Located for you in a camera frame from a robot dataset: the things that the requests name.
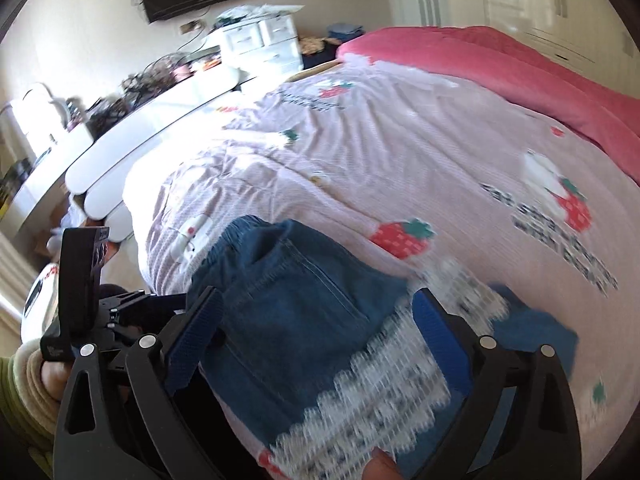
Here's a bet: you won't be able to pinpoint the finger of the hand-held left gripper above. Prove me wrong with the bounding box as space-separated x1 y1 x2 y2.
100 321 147 367
100 291 201 322

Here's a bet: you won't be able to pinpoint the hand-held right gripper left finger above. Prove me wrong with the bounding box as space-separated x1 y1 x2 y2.
52 287 226 480

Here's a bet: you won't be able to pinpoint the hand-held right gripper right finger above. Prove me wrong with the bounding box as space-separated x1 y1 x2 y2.
411 287 583 480

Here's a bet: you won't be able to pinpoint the denim pants with lace trim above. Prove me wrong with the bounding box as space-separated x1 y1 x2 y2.
187 215 581 466

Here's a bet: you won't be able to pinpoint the person's left hand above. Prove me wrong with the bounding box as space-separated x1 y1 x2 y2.
39 359 76 403

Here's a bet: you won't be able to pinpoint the person's right hand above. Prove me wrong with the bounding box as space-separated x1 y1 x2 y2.
362 449 403 480

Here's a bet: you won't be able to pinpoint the white desk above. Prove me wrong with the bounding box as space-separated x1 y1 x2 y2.
0 125 96 236

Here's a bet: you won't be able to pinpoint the white padded bed footboard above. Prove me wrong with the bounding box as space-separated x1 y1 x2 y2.
65 67 256 241

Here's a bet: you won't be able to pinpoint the pink strawberry printed bedsheet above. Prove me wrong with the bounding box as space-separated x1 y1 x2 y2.
122 55 640 480

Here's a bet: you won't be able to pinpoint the desk clutter pile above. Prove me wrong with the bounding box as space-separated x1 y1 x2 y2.
65 55 221 133

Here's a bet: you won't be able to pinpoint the white drawer cabinet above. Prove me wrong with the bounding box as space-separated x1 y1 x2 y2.
207 12 303 78

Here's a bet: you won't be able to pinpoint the pink comforter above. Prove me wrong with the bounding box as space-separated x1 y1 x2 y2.
336 25 640 183

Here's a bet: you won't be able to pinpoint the white plastic bag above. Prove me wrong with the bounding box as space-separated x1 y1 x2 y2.
215 4 306 27

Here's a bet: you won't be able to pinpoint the blue cloth pile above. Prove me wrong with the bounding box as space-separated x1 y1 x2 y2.
327 22 364 44

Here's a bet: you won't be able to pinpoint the white wardrobe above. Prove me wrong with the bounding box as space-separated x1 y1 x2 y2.
470 0 640 66

